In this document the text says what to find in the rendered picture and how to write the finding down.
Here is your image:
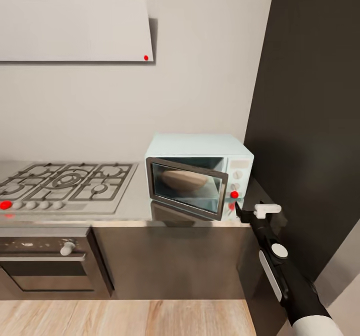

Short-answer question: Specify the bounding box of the microwave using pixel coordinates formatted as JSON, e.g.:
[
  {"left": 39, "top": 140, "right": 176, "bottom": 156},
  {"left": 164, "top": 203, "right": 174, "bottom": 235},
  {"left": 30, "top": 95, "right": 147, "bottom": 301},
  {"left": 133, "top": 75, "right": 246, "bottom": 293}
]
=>
[{"left": 144, "top": 134, "right": 255, "bottom": 221}]

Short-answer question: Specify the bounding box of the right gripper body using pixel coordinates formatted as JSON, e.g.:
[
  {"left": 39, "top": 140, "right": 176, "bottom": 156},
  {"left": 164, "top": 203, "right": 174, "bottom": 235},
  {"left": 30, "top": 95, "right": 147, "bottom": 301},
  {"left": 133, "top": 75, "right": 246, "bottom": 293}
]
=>
[{"left": 240, "top": 210, "right": 273, "bottom": 234}]

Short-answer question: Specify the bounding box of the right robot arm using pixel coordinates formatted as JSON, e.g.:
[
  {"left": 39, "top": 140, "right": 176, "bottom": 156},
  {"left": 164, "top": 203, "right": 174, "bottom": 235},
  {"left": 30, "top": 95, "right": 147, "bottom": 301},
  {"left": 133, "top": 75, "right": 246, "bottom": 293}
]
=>
[{"left": 235, "top": 201, "right": 344, "bottom": 336}]

